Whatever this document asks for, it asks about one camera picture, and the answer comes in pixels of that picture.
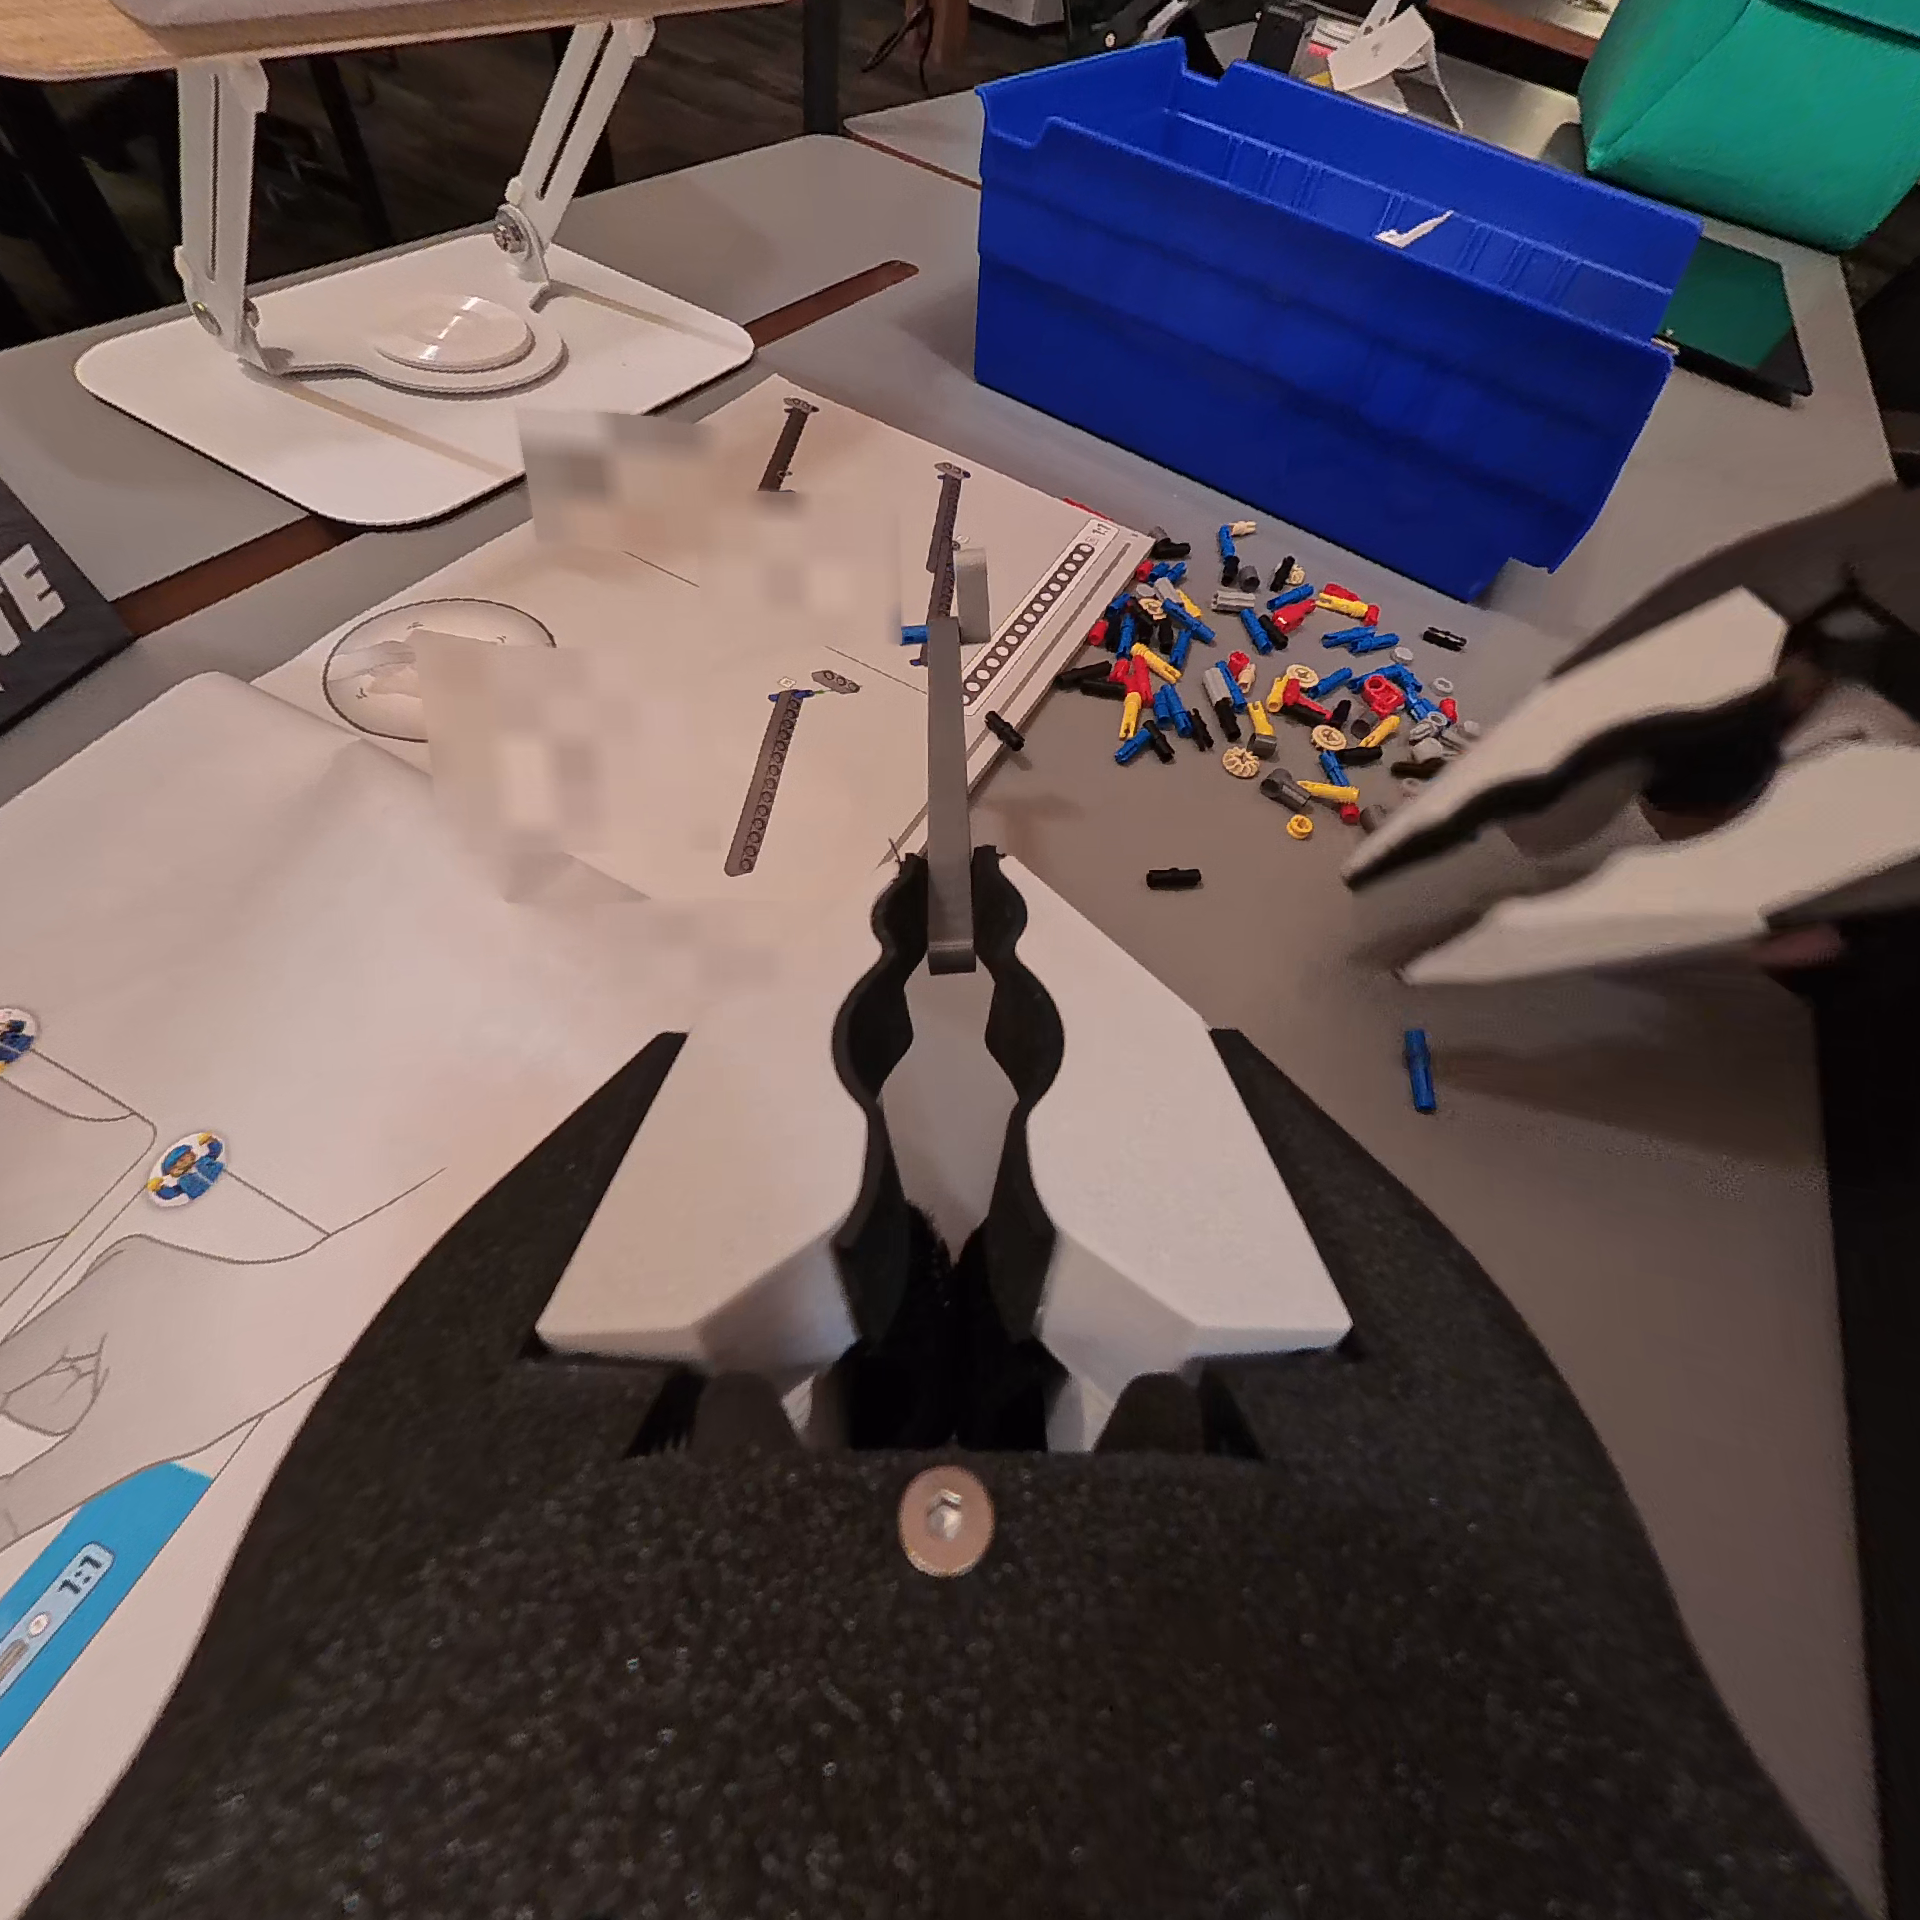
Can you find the long grey lego beam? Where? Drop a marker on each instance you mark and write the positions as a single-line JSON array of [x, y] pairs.
[[950, 811]]

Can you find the lego instruction booklet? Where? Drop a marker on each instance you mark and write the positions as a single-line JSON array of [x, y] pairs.
[[225, 932]]

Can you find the lego set box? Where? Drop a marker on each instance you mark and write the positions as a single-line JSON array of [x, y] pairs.
[[53, 616]]

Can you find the light grey lego connector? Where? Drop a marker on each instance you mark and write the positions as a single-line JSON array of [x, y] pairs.
[[974, 593]]

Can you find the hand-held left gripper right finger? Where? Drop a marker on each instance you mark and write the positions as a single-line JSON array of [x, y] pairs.
[[1185, 1184]]

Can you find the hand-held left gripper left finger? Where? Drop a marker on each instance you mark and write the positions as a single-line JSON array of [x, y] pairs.
[[705, 1184]]

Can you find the large white paper scrap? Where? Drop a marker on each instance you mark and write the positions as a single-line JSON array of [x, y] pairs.
[[1415, 229]]

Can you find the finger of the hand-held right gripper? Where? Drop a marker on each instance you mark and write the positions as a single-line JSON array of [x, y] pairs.
[[1724, 886], [1621, 705]]

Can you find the blue plastic bin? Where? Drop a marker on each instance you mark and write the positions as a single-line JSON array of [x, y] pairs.
[[1276, 375]]

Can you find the pile of small lego pieces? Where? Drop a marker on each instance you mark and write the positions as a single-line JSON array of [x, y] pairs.
[[1276, 692]]

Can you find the teal felt bag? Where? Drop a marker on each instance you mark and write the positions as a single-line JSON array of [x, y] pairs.
[[1756, 136]]

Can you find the black tablet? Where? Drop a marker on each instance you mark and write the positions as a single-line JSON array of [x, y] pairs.
[[1734, 316]]

